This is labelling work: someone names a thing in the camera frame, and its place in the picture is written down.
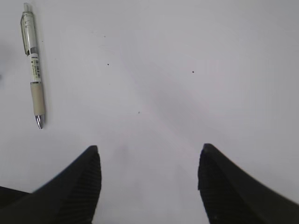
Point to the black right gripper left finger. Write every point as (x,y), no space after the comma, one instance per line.
(69,198)

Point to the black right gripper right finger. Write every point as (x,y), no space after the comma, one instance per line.
(231,196)

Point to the beige grip pen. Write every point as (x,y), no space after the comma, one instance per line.
(30,44)

